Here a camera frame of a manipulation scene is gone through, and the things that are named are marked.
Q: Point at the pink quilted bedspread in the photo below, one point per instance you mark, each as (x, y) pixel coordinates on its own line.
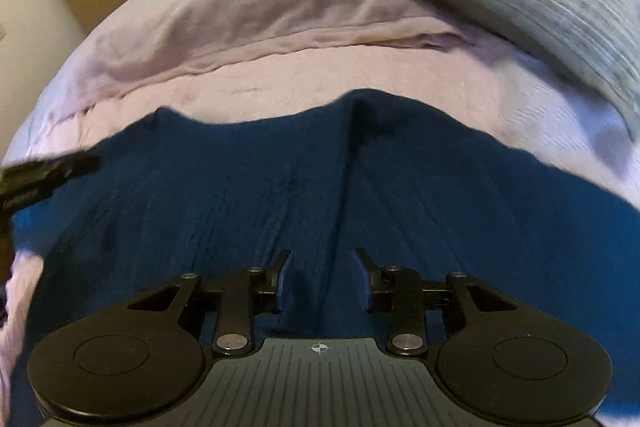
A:
(280, 77)

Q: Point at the dark blue knit sweater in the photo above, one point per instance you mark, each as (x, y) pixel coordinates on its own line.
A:
(250, 207)

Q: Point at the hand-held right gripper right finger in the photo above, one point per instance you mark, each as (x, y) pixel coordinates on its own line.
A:
(361, 283)

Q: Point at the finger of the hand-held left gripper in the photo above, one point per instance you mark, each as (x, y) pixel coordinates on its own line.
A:
(75, 168)

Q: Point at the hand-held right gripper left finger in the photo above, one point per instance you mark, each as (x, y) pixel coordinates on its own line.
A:
(285, 278)

